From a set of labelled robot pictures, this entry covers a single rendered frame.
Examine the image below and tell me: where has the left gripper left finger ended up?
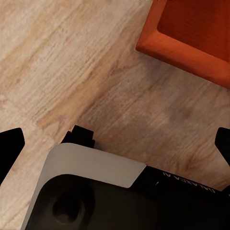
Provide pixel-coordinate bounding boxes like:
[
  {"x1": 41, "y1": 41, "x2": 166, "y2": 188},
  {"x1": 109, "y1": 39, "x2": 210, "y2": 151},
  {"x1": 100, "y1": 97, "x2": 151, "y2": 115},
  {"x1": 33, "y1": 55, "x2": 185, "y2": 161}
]
[{"x1": 0, "y1": 127, "x2": 25, "y2": 185}]

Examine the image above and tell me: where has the storage box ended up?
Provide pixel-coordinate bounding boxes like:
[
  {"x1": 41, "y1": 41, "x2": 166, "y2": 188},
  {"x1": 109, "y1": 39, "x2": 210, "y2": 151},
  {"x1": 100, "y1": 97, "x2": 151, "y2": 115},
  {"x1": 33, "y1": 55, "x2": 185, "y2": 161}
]
[{"x1": 136, "y1": 0, "x2": 230, "y2": 89}]

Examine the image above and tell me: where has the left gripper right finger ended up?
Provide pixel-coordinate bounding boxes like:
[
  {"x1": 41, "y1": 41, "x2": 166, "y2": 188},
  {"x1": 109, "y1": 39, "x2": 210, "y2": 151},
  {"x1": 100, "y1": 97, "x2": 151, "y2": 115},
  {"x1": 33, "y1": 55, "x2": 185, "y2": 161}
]
[{"x1": 215, "y1": 127, "x2": 230, "y2": 166}]

